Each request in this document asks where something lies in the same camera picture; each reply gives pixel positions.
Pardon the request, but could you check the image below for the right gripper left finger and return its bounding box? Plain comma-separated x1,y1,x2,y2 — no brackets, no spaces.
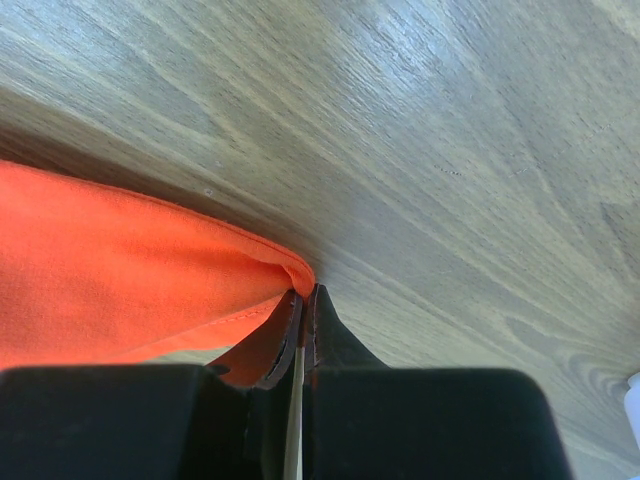
208,290,304,479

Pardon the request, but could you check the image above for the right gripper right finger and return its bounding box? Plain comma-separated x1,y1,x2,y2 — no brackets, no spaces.
301,284,388,479

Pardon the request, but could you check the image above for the orange t shirt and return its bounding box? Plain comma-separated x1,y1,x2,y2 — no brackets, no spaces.
1,161,315,368

